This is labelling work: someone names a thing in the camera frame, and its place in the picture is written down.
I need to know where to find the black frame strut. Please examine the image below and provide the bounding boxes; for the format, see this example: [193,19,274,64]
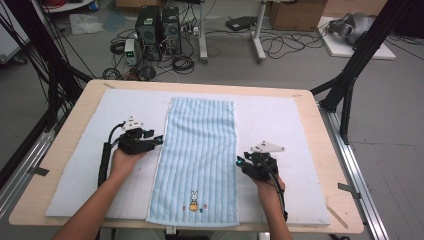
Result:
[0,0,94,134]
[309,0,424,146]

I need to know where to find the right hand-held gripper cable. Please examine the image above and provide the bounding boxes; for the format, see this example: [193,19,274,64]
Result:
[263,156,289,223]

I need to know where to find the black tape piece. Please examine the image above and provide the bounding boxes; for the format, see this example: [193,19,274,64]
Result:
[28,165,50,177]
[337,182,362,200]

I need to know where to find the person's right hand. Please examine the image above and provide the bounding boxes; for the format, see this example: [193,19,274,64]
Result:
[252,176,287,201]

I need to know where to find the coiled black cable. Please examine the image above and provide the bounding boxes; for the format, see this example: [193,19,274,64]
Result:
[171,54,196,75]

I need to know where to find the narrow black computer tower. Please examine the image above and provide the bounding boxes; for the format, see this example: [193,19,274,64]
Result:
[161,5,183,56]

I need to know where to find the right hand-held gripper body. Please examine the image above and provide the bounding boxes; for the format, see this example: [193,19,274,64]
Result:
[242,140,285,183]

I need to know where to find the grey headset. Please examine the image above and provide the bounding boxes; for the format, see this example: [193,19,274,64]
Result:
[327,12,376,46]

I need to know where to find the large cardboard box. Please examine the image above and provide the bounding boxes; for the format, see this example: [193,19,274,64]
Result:
[268,0,328,32]

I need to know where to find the white plastic bag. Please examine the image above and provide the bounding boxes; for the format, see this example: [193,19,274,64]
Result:
[69,13,104,35]

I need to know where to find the person's left hand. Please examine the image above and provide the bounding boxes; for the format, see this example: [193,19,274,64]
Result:
[109,148,148,181]

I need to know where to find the aluminium rail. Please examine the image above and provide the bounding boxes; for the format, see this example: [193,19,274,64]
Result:
[0,109,68,219]
[318,103,390,240]

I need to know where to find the white power supply box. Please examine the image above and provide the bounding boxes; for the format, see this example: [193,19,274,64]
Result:
[124,38,138,66]

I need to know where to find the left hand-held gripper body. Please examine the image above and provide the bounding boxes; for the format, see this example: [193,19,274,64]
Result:
[116,115,158,155]

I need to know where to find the wide black computer tower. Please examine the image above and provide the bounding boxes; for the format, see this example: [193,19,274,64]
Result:
[134,5,163,62]

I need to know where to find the black flat device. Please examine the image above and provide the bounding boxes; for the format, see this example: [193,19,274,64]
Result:
[225,15,258,32]

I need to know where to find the loose black floor cables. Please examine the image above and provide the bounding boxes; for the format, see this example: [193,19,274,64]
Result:
[259,28,326,60]

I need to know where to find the blue striped towel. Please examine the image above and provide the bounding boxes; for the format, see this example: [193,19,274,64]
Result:
[145,96,240,235]

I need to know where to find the white grid mat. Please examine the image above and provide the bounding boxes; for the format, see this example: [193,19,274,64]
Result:
[45,88,332,226]

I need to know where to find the white desk leg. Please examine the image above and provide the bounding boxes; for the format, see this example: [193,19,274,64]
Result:
[251,0,268,64]
[198,0,209,64]

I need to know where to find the thin wooden stick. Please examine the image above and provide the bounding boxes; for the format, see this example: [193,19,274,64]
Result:
[324,203,349,230]

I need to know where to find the white floor board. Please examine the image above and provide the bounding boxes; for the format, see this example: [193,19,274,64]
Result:
[316,15,397,61]

